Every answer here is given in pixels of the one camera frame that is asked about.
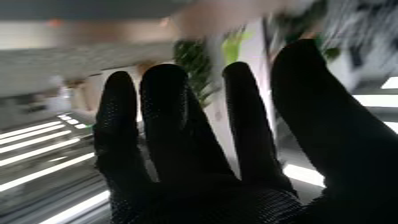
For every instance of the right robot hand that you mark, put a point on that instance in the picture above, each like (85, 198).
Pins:
(195, 186)

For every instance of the green plant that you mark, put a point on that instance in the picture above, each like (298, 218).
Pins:
(192, 65)

